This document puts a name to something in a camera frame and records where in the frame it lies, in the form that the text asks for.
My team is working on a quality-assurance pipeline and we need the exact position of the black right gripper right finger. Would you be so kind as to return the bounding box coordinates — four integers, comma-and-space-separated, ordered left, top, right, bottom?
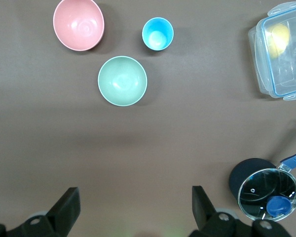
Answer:
189, 185, 289, 237

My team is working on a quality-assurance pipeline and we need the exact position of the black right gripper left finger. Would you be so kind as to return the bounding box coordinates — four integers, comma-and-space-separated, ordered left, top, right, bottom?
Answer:
0, 187, 81, 237

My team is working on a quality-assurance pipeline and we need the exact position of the green bowl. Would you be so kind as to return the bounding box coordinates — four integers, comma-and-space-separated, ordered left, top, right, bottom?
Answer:
97, 55, 148, 107

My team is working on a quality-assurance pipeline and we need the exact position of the pink bowl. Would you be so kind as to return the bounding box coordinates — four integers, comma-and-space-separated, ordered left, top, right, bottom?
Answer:
52, 0, 105, 52

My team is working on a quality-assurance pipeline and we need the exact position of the glass lid with blue knob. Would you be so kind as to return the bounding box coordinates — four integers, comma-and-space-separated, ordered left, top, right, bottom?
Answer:
238, 167, 296, 222

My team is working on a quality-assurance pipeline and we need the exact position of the brown table cover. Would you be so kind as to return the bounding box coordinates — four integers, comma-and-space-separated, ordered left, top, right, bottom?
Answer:
0, 0, 296, 237

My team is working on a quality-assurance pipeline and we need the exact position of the clear plastic lidded container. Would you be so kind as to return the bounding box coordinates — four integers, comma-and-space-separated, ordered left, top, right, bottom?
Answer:
248, 0, 296, 101

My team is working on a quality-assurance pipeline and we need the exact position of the light blue cup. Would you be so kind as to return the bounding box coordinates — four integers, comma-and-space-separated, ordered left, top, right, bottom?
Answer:
141, 17, 175, 52

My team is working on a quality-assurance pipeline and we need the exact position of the yellow lemon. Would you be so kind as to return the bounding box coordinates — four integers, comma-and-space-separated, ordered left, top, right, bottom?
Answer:
268, 23, 291, 59

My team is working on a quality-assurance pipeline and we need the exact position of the dark saucepan with blue handle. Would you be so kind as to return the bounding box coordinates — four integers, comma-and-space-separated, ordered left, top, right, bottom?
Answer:
228, 144, 296, 222

